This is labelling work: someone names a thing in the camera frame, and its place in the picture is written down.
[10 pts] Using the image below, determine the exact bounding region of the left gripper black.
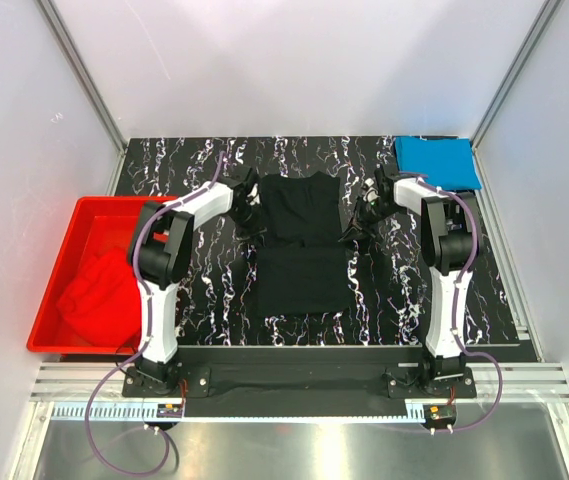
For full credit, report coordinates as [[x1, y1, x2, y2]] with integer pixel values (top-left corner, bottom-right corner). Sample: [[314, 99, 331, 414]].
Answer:
[[228, 202, 265, 251]]

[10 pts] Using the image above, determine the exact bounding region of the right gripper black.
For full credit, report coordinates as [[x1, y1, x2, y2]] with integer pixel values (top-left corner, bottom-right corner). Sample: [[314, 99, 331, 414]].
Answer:
[[340, 197, 404, 244]]

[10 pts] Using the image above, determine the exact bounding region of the black t shirt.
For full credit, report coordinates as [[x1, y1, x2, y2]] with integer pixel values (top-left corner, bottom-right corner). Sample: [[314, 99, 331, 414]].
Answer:
[[256, 172, 350, 317]]

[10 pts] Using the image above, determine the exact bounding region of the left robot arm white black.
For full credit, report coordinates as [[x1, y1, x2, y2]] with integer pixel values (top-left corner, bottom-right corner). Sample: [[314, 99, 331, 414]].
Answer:
[[128, 166, 265, 396]]

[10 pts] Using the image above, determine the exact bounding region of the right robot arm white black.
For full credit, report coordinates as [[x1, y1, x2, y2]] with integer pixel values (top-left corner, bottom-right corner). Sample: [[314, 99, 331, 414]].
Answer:
[[340, 165, 482, 397]]

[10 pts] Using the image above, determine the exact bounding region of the folded blue t shirt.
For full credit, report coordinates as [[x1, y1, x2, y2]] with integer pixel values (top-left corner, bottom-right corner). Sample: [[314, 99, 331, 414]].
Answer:
[[394, 136, 482, 191]]

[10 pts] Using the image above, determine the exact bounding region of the red plastic bin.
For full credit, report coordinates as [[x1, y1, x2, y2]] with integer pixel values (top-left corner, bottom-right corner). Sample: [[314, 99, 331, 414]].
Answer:
[[27, 196, 150, 355]]

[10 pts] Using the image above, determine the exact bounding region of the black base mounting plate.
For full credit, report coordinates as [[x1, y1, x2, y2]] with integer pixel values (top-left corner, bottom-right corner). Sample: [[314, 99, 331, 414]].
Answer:
[[122, 346, 477, 419]]

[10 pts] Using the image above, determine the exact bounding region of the red t shirt in bin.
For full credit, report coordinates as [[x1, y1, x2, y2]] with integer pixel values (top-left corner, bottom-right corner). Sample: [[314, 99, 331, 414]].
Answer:
[[56, 248, 141, 347]]

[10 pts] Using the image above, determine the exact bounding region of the right connector board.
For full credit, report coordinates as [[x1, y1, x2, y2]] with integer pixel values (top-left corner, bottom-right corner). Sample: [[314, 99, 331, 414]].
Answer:
[[425, 404, 457, 424]]

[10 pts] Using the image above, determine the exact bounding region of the connector board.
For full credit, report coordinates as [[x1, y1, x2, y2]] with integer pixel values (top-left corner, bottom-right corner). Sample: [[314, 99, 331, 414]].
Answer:
[[425, 404, 457, 424], [156, 400, 185, 419]]

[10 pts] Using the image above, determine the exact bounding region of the left connector board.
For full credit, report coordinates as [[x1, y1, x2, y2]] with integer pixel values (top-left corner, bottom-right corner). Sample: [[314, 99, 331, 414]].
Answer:
[[156, 400, 185, 419]]

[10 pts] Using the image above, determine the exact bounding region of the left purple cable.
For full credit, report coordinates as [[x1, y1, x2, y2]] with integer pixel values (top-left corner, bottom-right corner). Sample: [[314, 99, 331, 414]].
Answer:
[[83, 151, 228, 476]]

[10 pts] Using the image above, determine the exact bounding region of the left aluminium frame post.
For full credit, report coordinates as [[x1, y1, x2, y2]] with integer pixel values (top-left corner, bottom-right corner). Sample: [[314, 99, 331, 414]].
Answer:
[[33, 0, 128, 151]]

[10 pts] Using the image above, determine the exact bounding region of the aluminium frame post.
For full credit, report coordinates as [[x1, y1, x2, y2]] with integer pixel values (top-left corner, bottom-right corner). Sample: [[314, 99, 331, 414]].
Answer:
[[470, 0, 563, 149], [33, 0, 128, 151]]

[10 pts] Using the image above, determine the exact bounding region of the white cable duct strip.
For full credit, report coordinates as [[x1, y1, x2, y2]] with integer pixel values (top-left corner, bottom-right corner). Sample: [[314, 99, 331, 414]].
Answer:
[[52, 401, 425, 424]]

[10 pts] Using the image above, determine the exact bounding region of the right aluminium frame post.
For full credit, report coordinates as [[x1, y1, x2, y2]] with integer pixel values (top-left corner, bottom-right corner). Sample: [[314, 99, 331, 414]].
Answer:
[[470, 0, 563, 149]]

